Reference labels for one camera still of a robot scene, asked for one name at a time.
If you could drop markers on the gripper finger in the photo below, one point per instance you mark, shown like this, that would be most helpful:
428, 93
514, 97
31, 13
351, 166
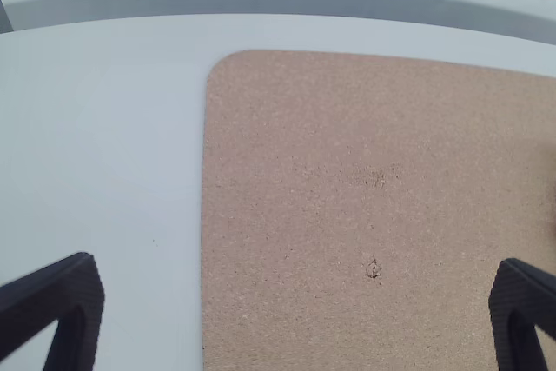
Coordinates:
504, 301
82, 301

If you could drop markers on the cork mat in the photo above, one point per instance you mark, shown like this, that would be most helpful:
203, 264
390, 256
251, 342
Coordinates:
347, 214

